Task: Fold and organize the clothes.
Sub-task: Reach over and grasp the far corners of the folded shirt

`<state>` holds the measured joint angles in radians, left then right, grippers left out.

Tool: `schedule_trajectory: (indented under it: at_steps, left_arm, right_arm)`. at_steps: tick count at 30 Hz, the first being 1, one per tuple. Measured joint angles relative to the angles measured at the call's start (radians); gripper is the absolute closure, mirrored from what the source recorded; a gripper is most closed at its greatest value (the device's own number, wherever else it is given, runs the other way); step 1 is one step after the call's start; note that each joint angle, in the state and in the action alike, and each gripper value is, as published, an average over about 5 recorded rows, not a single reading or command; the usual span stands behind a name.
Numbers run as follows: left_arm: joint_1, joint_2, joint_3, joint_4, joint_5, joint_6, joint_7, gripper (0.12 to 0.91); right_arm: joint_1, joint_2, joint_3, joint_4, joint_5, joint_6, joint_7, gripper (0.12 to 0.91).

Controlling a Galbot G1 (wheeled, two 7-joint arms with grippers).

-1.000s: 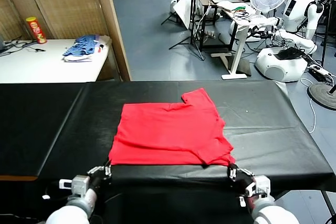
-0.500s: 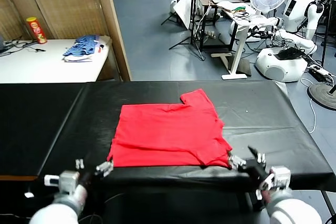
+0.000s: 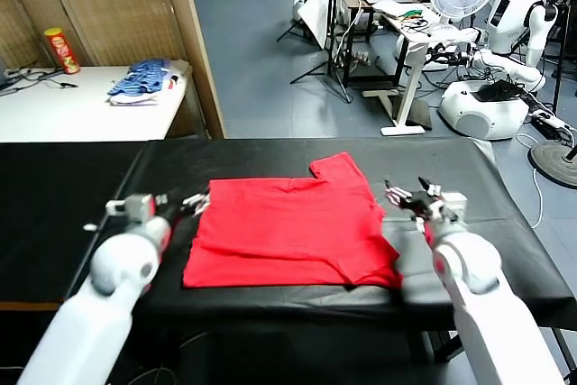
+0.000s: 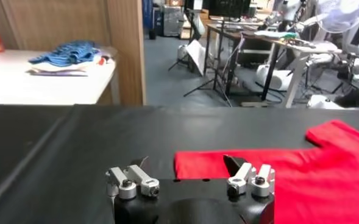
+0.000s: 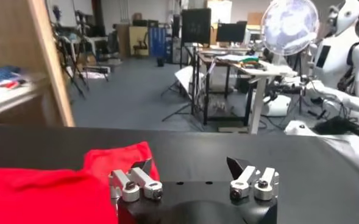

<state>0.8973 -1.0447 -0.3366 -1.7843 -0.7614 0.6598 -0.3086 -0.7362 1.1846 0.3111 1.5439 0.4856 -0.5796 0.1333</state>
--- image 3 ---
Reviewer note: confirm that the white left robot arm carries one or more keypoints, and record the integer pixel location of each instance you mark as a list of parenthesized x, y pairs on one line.
[(90, 304)]

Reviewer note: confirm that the red t-shirt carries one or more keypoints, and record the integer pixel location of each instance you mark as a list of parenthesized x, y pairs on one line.
[(288, 236)]

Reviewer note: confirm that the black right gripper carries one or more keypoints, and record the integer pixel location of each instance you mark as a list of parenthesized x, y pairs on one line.
[(421, 207)]

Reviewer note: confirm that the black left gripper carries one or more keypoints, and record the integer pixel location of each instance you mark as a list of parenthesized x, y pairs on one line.
[(169, 210)]

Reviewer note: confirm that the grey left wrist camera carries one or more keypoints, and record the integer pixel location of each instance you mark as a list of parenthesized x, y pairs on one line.
[(135, 207)]

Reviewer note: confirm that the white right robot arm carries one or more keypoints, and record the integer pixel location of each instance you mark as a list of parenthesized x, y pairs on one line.
[(487, 304)]

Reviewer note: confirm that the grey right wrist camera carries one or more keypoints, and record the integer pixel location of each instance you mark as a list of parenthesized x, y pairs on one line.
[(454, 207)]

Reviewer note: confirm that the white office desk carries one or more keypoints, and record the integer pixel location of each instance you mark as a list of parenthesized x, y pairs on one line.
[(408, 87)]

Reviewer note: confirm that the black table cover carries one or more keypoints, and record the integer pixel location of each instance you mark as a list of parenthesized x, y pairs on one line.
[(451, 168)]

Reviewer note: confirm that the red chips can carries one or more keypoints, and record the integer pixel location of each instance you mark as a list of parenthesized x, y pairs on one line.
[(62, 51)]

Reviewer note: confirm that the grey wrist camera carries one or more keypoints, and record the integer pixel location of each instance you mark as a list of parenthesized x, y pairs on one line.
[(454, 207), (135, 207)]

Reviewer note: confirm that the white reflector board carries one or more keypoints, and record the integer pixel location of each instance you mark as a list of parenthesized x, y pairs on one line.
[(315, 20)]

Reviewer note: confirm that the white humanoid robot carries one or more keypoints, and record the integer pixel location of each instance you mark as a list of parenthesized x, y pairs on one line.
[(514, 11)]

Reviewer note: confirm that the white side table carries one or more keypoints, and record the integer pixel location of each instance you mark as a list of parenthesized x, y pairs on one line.
[(67, 110)]

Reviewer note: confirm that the blue striped clothes pile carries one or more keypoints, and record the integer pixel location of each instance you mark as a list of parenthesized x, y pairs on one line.
[(140, 83)]

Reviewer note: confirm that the round grey stand base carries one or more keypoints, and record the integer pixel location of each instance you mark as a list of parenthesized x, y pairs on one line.
[(552, 162)]

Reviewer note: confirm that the white floor power strip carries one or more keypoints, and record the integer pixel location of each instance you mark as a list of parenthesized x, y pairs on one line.
[(547, 121)]

